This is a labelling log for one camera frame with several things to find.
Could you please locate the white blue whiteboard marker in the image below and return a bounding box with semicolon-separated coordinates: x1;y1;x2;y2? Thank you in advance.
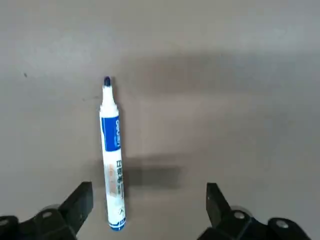
99;74;129;232

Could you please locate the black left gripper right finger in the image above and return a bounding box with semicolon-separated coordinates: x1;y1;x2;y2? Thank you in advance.
198;182;313;240

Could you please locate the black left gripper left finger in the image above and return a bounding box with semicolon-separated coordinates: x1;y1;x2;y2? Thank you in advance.
0;181;94;240

